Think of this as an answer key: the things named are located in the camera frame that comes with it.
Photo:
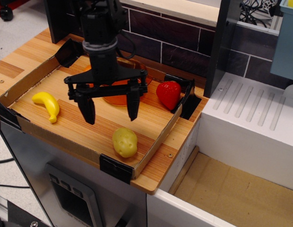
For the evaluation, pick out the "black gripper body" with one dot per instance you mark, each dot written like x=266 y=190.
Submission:
x=106 y=77

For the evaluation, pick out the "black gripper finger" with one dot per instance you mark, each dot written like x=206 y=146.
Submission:
x=133 y=99
x=87 y=107

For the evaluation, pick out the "yellow toy potato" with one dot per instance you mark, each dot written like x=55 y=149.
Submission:
x=125 y=142

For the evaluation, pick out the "orange toy carrot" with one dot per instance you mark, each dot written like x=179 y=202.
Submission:
x=87 y=68

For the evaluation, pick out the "orange transparent plastic pot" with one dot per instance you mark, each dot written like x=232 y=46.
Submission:
x=121 y=100

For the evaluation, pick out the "cardboard fence with black tape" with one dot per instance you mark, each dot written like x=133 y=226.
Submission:
x=33 y=68

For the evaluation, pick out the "yellow toy banana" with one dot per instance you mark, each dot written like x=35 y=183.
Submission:
x=50 y=104

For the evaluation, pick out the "red toy strawberry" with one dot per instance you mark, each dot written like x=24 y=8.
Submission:
x=169 y=93

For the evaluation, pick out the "black caster wheel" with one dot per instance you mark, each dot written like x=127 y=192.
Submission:
x=6 y=13

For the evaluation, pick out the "white toy sink unit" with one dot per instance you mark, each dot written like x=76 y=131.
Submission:
x=236 y=170

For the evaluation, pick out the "blue-grey plastic bin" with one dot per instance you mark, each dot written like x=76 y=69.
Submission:
x=282 y=64

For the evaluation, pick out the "dark grey vertical post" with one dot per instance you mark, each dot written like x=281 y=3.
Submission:
x=228 y=17

